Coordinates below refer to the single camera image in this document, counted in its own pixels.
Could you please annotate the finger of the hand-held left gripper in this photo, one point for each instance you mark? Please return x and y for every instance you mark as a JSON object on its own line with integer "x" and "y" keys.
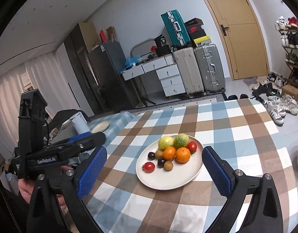
{"x": 79, "y": 136}
{"x": 90, "y": 140}

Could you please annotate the dark wardrobe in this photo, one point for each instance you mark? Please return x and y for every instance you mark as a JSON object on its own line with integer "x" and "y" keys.
{"x": 76, "y": 72}

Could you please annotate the red paper bag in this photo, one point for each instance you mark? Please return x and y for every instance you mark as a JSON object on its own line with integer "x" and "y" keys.
{"x": 103, "y": 36}

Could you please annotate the row of shoes on rack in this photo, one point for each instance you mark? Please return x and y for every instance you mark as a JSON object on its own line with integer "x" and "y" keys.
{"x": 292, "y": 36}

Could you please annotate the black bag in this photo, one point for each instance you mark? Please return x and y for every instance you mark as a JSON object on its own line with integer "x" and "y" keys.
{"x": 162, "y": 46}

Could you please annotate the black red shoebox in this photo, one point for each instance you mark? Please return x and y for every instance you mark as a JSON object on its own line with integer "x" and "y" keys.
{"x": 193, "y": 26}

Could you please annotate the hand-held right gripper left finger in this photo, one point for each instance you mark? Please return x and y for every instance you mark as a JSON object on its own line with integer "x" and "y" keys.
{"x": 90, "y": 172}

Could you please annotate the brown longan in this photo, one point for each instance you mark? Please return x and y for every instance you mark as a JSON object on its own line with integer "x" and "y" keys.
{"x": 159, "y": 153}
{"x": 168, "y": 166}

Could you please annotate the blue plastic bag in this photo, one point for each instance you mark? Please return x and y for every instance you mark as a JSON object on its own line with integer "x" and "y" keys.
{"x": 133, "y": 61}

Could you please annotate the white cup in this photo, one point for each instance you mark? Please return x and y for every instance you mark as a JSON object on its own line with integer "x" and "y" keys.
{"x": 80, "y": 123}

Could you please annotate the cream round plate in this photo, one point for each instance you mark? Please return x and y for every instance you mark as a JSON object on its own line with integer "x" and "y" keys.
{"x": 163, "y": 179}

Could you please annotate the person's left forearm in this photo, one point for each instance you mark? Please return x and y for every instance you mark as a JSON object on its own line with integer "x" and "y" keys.
{"x": 5, "y": 211}

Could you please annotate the wooden door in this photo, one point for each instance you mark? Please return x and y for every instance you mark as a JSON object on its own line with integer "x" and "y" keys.
{"x": 236, "y": 29}

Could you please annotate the white drawer desk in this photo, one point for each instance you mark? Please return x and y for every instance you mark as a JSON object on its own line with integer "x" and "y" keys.
{"x": 168, "y": 77}

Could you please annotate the person's left hand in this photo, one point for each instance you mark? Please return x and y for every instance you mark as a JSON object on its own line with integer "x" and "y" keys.
{"x": 26, "y": 189}

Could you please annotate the pair of black slippers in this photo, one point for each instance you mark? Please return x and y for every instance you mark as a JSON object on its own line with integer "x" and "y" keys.
{"x": 237, "y": 96}

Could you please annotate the yellow citrus fruit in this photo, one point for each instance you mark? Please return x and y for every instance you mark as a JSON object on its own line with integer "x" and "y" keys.
{"x": 165, "y": 142}

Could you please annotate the checked tablecloth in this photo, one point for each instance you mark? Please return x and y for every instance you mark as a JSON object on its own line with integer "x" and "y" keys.
{"x": 236, "y": 138}

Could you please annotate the red tomato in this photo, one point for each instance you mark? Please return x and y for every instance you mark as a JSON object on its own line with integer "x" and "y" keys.
{"x": 192, "y": 146}
{"x": 149, "y": 166}

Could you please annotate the dark purple plum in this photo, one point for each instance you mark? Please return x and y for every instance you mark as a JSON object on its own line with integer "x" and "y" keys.
{"x": 161, "y": 162}
{"x": 151, "y": 155}

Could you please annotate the teal suitcase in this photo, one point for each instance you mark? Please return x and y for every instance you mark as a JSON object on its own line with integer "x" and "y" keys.
{"x": 175, "y": 29}

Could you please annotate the beige suitcase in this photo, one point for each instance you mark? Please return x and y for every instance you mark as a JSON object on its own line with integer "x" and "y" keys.
{"x": 187, "y": 72}

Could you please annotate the green citrus fruit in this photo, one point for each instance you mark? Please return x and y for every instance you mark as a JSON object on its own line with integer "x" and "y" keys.
{"x": 181, "y": 140}

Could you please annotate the grey chair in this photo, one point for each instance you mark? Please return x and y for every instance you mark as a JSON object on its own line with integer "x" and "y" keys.
{"x": 139, "y": 47}

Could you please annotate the wooden shoe rack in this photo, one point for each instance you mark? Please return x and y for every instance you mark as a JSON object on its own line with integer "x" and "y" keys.
{"x": 293, "y": 60}

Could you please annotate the pile of shoes on floor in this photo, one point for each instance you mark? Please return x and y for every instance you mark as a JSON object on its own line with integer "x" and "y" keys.
{"x": 275, "y": 99}

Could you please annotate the small cream plate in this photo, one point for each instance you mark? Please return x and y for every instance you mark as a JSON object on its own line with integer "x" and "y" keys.
{"x": 100, "y": 127}

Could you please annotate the yellow shoebox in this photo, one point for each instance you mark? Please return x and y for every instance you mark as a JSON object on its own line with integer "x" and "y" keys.
{"x": 201, "y": 40}

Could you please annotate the orange mandarin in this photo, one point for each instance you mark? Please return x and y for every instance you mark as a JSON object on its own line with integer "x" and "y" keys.
{"x": 183, "y": 155}
{"x": 169, "y": 153}

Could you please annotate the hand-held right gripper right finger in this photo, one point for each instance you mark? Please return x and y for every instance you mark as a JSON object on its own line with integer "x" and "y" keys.
{"x": 217, "y": 172}

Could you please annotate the silver suitcase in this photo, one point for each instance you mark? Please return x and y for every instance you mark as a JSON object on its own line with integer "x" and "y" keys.
{"x": 209, "y": 68}

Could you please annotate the white curtain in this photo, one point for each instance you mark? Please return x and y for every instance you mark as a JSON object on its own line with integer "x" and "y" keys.
{"x": 29, "y": 82}

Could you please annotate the brown paper bag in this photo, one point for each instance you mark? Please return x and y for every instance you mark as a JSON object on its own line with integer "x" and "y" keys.
{"x": 111, "y": 34}

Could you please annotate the grey doormat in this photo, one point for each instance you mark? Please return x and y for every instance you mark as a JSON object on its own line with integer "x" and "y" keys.
{"x": 251, "y": 80}

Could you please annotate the small cardboard box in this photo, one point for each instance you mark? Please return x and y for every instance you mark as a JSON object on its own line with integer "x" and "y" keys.
{"x": 290, "y": 92}

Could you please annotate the dark grey refrigerator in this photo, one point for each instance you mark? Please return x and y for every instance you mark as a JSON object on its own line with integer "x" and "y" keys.
{"x": 110, "y": 77}

